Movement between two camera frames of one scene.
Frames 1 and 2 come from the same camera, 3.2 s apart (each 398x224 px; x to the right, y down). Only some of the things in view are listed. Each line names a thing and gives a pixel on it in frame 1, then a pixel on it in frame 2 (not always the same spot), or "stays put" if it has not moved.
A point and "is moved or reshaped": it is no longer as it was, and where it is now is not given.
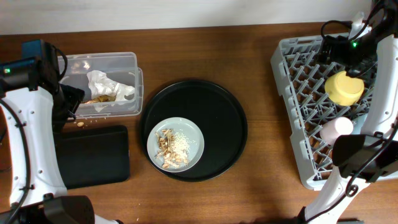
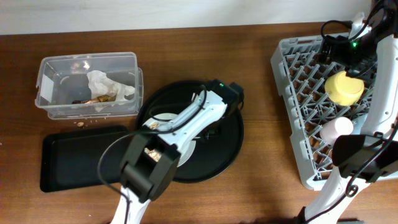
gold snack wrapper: [101, 98] stays put
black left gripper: [76, 96] to [219, 132]
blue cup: [357, 123] stays put
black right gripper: [337, 43] stays put
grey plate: [178, 124] is moved or reshaped
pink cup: [339, 126] stays put
